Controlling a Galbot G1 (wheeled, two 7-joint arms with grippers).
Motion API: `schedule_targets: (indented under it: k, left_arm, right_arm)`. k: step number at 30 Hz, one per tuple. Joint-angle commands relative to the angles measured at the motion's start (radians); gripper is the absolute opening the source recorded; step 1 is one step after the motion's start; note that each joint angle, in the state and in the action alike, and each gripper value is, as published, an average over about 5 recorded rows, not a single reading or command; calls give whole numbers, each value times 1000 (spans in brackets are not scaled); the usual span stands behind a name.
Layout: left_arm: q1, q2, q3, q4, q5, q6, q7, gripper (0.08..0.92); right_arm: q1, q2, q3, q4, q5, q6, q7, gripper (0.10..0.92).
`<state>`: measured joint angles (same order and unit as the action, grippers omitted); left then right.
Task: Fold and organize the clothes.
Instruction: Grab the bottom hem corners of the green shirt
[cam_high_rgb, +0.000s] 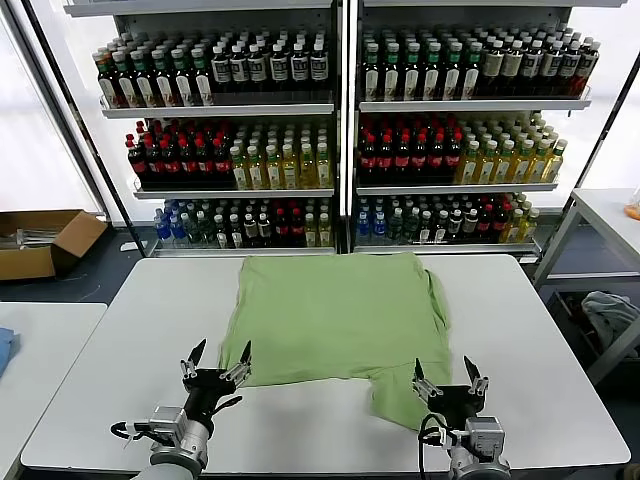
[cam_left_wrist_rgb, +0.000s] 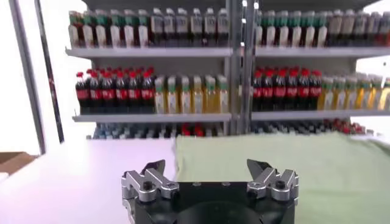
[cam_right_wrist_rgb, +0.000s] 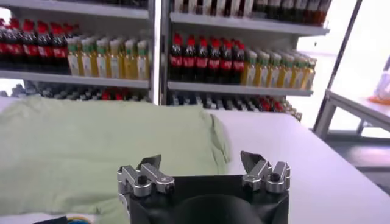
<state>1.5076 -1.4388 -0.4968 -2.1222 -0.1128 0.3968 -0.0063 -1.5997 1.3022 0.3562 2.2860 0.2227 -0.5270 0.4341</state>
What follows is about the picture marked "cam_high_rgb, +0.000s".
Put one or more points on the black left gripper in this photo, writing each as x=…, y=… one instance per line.
x=207, y=387

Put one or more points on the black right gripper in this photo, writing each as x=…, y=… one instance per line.
x=455, y=400

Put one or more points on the green polo shirt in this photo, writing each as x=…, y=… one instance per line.
x=330, y=320

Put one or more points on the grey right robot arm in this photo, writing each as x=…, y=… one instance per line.
x=480, y=467

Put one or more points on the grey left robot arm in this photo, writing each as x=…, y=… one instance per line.
x=192, y=445

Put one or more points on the black storage crate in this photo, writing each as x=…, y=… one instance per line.
x=567, y=320

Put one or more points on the white-cap dark drink bottle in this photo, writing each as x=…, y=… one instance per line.
x=264, y=231
x=220, y=232
x=441, y=229
x=425, y=229
x=235, y=232
x=250, y=231
x=455, y=225
x=470, y=225

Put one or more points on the clear water bottle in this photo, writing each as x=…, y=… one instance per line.
x=411, y=229
x=396, y=229
x=192, y=231
x=205, y=231

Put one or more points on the blue water bottle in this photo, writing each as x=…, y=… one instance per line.
x=380, y=229
x=161, y=229
x=176, y=230
x=363, y=230

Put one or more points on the red-cap cola bottle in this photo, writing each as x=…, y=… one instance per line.
x=436, y=162
x=367, y=162
x=401, y=162
x=136, y=167
x=499, y=225
x=152, y=167
x=281, y=231
x=484, y=226
x=186, y=167
x=221, y=167
x=170, y=167
x=203, y=167
x=296, y=231
x=385, y=162
x=453, y=162
x=419, y=162

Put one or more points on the yellow juice bottle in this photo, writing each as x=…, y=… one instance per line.
x=240, y=172
x=487, y=167
x=522, y=167
x=539, y=167
x=324, y=172
x=325, y=232
x=311, y=232
x=512, y=227
x=255, y=172
x=470, y=167
x=505, y=167
x=528, y=227
x=307, y=172
x=289, y=172
x=273, y=172
x=554, y=167

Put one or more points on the grey cloth pile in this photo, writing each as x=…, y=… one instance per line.
x=607, y=312

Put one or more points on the blue folded cloth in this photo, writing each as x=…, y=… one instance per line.
x=7, y=350

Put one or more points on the brown cardboard box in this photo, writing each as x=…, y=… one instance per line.
x=30, y=262

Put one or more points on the metal parts bundle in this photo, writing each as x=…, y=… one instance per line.
x=30, y=237

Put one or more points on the grey-framed side table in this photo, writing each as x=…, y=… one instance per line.
x=600, y=210

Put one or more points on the orange-filled clear container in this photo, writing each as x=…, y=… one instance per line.
x=634, y=210

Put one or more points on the grey metal shelf unit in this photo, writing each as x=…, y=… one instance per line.
x=220, y=110
x=470, y=105

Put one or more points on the green-label dark tea bottle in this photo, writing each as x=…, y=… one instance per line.
x=183, y=87
x=453, y=75
x=372, y=75
x=123, y=85
x=142, y=87
x=432, y=75
x=391, y=75
x=162, y=87
x=472, y=75
x=412, y=75
x=203, y=87

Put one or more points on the navy-label dark drink bottle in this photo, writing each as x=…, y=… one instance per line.
x=533, y=65
x=299, y=67
x=552, y=65
x=570, y=65
x=279, y=67
x=256, y=67
x=220, y=67
x=239, y=67
x=318, y=67

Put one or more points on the orange-label dark tea bottle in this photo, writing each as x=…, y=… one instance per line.
x=106, y=85

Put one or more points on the beige-label dark drink bottle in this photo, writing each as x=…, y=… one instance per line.
x=512, y=65
x=494, y=65

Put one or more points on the navy-label red drink bottle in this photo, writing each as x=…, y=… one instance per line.
x=587, y=65

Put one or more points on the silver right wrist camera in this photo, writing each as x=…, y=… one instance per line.
x=485, y=432

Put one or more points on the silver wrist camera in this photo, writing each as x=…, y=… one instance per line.
x=485, y=432
x=167, y=419

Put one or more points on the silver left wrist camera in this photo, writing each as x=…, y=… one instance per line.
x=167, y=419

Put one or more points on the black window frame post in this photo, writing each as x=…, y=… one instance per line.
x=596, y=150
x=78, y=125

